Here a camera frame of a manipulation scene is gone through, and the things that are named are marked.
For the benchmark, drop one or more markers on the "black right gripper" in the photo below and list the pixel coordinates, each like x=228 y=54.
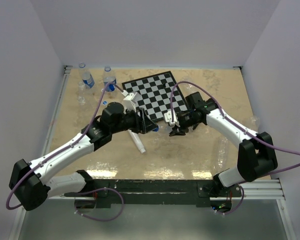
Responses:
x=176 y=132

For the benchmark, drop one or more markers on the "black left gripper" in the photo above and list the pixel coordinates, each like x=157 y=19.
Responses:
x=149 y=125

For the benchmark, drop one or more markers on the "Pepsi labelled bottle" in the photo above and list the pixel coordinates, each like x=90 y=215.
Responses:
x=164 y=129

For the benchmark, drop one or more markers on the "clear bottle without label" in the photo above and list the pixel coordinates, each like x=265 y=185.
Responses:
x=188 y=88

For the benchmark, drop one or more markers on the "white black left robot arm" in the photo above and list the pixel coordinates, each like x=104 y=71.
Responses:
x=36 y=181

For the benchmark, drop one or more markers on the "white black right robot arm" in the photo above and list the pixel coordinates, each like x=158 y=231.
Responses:
x=255 y=154

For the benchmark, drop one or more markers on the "clear bottle lying front right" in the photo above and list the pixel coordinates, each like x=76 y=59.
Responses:
x=221 y=154

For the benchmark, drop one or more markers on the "standing Pepsi bottle right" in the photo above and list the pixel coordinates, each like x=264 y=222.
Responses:
x=109 y=76

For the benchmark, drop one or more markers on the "standing pepsi bottle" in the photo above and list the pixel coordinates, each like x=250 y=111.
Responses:
x=109 y=76
x=86 y=76

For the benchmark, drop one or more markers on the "clear unlabelled plastic bottle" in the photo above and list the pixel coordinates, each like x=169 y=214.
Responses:
x=81 y=100

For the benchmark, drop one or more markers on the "standing Pepsi bottle left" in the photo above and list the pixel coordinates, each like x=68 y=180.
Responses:
x=86 y=76

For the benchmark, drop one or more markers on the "crushed clear bottle far right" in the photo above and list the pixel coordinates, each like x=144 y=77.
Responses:
x=252 y=123

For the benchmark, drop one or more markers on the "white toy microphone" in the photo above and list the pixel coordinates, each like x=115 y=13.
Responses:
x=137 y=141

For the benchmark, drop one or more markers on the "black and silver chessboard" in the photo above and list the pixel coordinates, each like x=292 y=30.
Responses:
x=154 y=98

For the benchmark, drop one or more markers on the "black toy microphone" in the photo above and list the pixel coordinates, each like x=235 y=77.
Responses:
x=210 y=101

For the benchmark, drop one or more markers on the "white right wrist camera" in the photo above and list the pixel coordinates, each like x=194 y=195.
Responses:
x=171 y=119

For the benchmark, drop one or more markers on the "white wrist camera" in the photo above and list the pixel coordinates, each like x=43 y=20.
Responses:
x=130 y=101
x=171 y=119

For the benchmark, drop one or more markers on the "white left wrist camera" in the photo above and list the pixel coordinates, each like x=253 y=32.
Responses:
x=130 y=101

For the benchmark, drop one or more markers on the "small clear bottle near wall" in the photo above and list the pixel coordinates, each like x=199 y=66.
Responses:
x=81 y=88

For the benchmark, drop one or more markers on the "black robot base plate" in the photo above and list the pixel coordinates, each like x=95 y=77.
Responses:
x=154 y=192

